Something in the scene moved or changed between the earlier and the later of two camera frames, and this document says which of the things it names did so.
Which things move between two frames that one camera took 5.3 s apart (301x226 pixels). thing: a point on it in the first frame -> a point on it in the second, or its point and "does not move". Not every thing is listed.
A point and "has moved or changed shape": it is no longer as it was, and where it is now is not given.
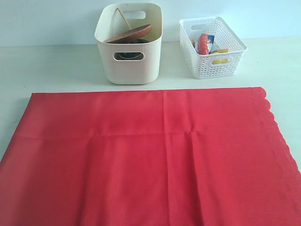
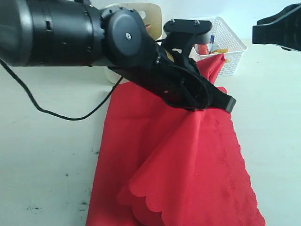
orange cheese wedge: x=219 y=51 does not move
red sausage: x=203 y=47 does not move
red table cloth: x=182 y=157 has moved or changed shape
